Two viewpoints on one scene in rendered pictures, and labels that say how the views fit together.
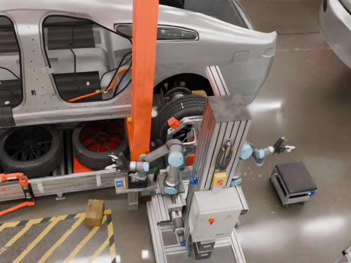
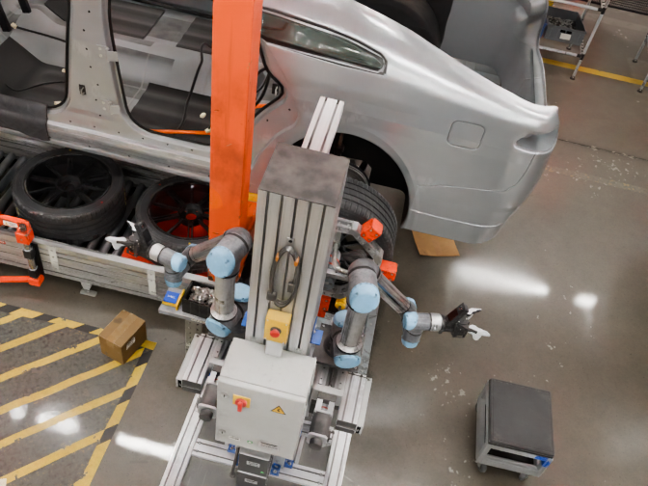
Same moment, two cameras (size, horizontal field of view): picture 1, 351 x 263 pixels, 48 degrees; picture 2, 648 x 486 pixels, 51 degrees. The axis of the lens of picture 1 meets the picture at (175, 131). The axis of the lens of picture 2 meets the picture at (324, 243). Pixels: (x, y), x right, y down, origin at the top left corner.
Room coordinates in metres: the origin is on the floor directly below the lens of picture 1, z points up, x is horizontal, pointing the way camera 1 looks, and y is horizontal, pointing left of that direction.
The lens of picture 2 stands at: (0.40, -1.03, 3.45)
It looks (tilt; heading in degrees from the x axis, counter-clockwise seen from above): 46 degrees down; 21
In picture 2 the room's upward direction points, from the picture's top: 11 degrees clockwise
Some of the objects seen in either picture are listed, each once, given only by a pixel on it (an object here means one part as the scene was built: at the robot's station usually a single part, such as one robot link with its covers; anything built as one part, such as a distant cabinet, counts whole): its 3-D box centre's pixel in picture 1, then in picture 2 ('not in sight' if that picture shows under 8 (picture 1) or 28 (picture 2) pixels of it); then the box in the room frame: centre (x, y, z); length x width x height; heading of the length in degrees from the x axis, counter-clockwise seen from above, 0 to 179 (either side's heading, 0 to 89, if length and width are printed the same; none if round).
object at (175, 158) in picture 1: (173, 170); (225, 288); (1.95, -0.03, 1.19); 0.15 x 0.12 x 0.55; 3
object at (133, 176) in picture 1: (137, 179); (203, 300); (2.29, 0.32, 0.51); 0.20 x 0.14 x 0.13; 104
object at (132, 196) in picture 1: (132, 195); (196, 332); (2.27, 0.36, 0.21); 0.10 x 0.10 x 0.42; 18
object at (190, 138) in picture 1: (195, 141); (325, 267); (2.60, -0.21, 0.85); 0.21 x 0.14 x 0.14; 18
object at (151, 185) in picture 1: (136, 183); (202, 309); (2.28, 0.33, 0.44); 0.43 x 0.17 x 0.03; 108
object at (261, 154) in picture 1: (262, 153); (417, 321); (2.26, -0.79, 1.21); 0.11 x 0.08 x 0.09; 122
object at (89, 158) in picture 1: (102, 141); (191, 222); (2.82, 0.80, 0.39); 0.66 x 0.66 x 0.24
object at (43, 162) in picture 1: (30, 149); (70, 194); (2.57, 1.54, 0.39); 0.66 x 0.66 x 0.24
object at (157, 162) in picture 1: (152, 154); not in sight; (2.84, 0.23, 0.26); 0.42 x 0.18 x 0.35; 18
